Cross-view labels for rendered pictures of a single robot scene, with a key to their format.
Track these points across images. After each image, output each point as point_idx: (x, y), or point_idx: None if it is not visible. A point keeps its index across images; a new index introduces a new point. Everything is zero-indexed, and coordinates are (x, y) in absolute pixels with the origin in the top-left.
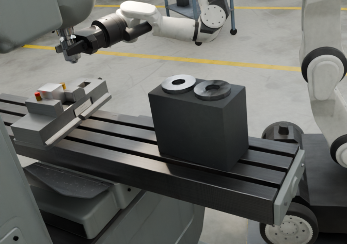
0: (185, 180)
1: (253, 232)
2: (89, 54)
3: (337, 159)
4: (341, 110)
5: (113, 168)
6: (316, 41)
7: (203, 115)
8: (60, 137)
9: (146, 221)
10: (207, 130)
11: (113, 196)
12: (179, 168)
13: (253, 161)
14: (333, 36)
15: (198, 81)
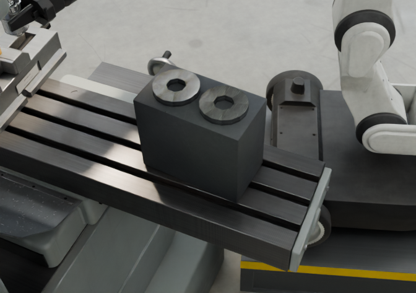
0: (181, 213)
1: None
2: (42, 24)
3: (363, 142)
4: (377, 86)
5: (82, 183)
6: (359, 2)
7: (210, 141)
8: (0, 129)
9: (119, 223)
10: (214, 158)
11: (80, 211)
12: (173, 193)
13: (268, 186)
14: None
15: (202, 82)
